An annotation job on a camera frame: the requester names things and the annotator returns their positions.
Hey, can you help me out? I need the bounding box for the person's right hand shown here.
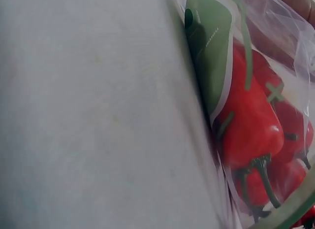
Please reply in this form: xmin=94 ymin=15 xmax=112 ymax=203
xmin=269 ymin=0 xmax=315 ymax=30

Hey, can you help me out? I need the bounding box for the clear green-printed plastic bag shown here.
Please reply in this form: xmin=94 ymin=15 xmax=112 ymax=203
xmin=169 ymin=0 xmax=315 ymax=229

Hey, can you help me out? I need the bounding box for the large red bell pepper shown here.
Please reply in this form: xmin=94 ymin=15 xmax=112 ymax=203
xmin=216 ymin=39 xmax=286 ymax=209

